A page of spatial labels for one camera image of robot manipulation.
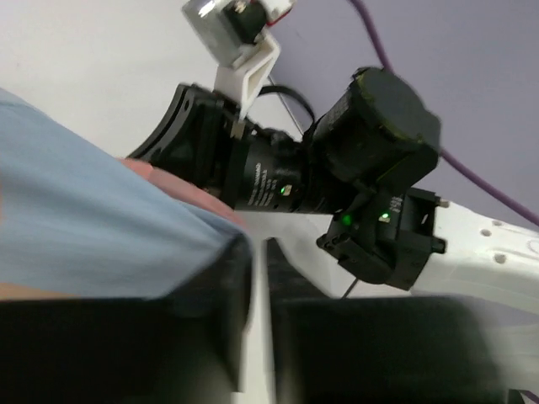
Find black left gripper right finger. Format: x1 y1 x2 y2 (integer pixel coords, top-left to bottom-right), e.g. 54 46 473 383
266 238 522 403

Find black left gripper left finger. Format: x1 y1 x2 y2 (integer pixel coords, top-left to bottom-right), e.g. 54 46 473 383
1 237 252 403

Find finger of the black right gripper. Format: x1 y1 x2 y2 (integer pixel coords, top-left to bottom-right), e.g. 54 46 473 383
128 84 211 188

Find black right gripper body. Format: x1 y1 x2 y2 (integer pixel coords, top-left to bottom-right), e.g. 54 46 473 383
201 93 328 215

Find orange blue checked pillowcase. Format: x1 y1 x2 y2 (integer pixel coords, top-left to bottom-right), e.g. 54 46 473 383
1 91 246 300

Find white pillow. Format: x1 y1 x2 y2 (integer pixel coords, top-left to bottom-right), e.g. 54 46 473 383
235 211 352 403

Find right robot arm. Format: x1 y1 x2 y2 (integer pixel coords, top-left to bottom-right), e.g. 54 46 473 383
132 67 538 316

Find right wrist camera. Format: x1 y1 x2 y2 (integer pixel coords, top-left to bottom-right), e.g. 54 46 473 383
182 0 296 119

